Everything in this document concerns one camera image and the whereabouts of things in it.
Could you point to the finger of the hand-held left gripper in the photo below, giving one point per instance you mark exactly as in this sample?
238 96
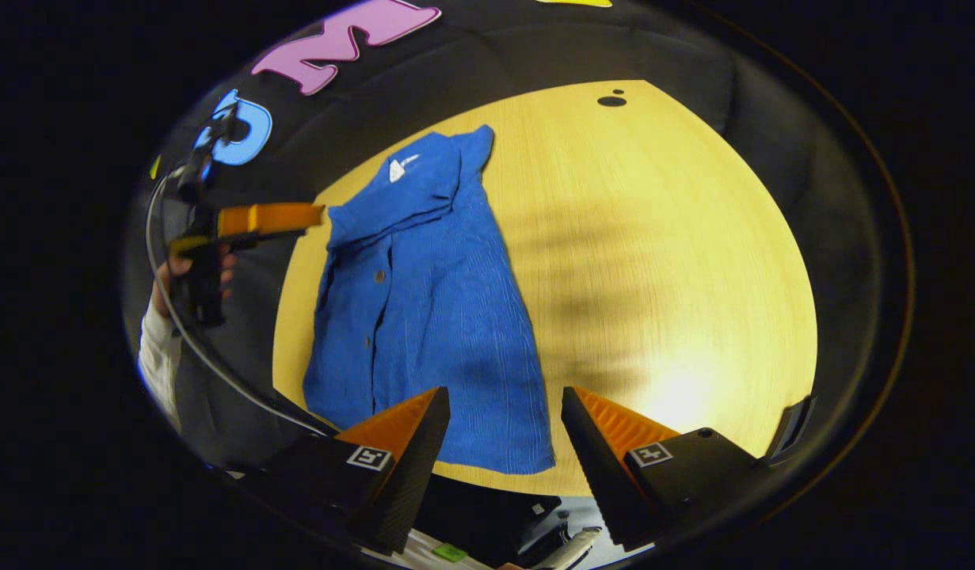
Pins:
273 219

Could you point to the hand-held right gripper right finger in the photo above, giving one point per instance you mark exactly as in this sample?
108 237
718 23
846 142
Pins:
602 483

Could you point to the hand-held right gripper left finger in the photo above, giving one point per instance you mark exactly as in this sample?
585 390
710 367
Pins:
412 475

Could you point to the blue button shirt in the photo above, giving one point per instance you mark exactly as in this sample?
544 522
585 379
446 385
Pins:
424 317

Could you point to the white elongated object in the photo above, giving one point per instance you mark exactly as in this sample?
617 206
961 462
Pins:
570 546

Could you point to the small green object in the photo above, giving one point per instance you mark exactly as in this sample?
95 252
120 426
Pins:
449 552

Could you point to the dark rectangular object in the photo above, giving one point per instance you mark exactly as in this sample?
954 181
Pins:
792 427

